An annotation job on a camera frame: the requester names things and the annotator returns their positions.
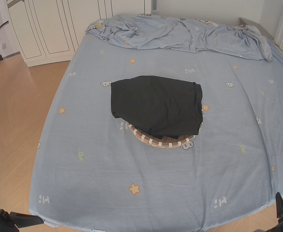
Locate black shirt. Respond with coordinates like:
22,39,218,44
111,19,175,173
110,75,203,140

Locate round woven basket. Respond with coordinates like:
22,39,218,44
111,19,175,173
126,104,205,149

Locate bed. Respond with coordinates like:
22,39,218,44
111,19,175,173
28,5,283,232

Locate pale blue quilt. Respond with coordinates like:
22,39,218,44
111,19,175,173
85,14,275,62

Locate white wardrobe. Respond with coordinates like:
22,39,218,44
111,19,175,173
4,0,152,68

